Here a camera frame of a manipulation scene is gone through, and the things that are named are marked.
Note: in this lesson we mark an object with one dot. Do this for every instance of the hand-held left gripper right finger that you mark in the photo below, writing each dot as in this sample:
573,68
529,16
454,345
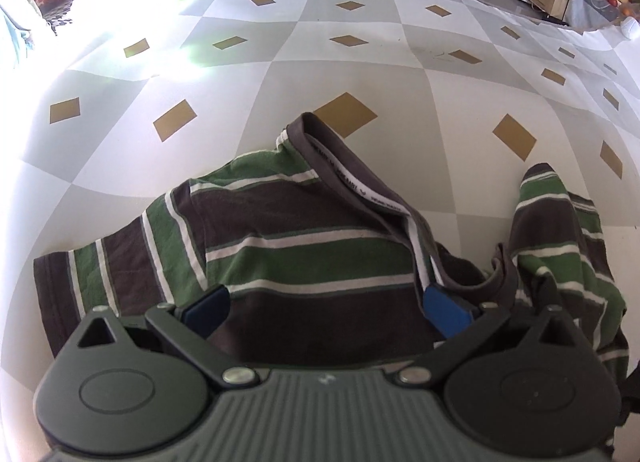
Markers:
445,314

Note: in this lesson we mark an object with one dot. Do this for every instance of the white rounded object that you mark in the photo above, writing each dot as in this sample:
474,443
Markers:
631,27

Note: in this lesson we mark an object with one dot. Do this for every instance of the light blue garment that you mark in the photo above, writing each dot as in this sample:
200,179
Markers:
15,36

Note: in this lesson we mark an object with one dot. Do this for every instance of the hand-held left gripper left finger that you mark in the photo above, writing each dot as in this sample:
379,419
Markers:
210,309

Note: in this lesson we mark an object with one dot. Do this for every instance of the grey white diamond tablecloth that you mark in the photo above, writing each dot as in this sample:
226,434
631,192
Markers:
250,51

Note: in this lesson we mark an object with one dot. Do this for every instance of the dark patterned cushion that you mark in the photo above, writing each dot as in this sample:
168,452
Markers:
75,6

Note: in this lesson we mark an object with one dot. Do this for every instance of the green brown striped t-shirt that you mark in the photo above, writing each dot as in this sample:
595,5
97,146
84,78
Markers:
300,242

